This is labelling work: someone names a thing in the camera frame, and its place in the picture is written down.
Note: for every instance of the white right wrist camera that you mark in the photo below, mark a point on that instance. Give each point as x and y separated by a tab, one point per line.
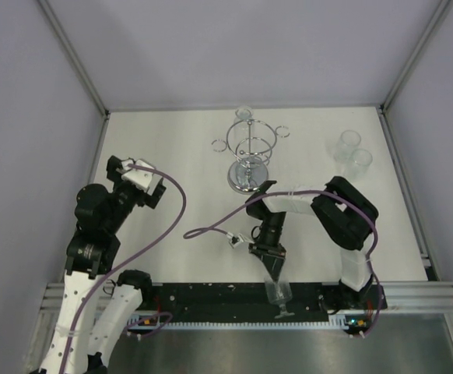
234	240

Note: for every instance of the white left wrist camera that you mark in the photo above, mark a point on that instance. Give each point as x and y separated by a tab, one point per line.
137	172

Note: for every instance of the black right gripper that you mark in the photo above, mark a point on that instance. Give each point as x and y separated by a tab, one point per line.
261	247

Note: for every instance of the clear ribbed wine glass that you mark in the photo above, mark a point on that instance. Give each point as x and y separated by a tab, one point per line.
279	293

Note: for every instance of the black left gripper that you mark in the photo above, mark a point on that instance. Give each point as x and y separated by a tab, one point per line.
149	199

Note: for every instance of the grey slotted cable duct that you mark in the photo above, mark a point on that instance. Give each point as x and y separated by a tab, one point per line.
334	322

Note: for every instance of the chrome wine glass rack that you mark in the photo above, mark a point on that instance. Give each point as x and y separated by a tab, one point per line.
252	143

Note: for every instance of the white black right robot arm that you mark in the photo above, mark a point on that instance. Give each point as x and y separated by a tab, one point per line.
347	217

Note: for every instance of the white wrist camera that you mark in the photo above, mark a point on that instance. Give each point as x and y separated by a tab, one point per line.
234	240
137	172

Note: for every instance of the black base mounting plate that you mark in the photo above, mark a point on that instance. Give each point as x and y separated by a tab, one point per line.
248	302

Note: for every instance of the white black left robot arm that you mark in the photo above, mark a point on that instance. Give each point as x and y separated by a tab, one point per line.
83	342

